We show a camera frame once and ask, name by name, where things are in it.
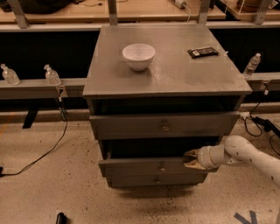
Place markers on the clear pump bottle far left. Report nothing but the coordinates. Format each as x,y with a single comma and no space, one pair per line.
10,75

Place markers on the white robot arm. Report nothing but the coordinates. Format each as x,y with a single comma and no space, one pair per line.
235,151

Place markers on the black snack bar packet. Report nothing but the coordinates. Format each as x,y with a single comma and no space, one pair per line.
202,52

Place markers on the white ceramic bowl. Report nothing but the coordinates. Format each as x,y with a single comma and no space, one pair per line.
138,56

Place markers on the grey metal rail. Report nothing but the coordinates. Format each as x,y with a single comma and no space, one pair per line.
40,89

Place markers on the grey drawer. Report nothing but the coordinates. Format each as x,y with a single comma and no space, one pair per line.
150,156
211,124
156,180

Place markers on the grey bottom drawer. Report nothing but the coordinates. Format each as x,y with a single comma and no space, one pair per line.
156,180

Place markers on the grey top drawer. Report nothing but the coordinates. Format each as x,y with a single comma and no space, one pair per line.
211,124

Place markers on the clear plastic water bottle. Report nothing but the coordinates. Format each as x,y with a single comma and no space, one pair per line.
252,65

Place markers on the clear pump bottle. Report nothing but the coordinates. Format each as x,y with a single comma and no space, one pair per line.
52,76
10,75

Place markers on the black object on floor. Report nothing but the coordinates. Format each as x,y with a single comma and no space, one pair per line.
61,219

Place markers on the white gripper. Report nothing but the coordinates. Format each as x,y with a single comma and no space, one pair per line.
205,157

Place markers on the white power adapter on desk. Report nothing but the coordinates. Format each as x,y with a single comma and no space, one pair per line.
183,6

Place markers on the grey drawer cabinet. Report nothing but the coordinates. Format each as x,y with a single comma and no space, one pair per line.
174,82

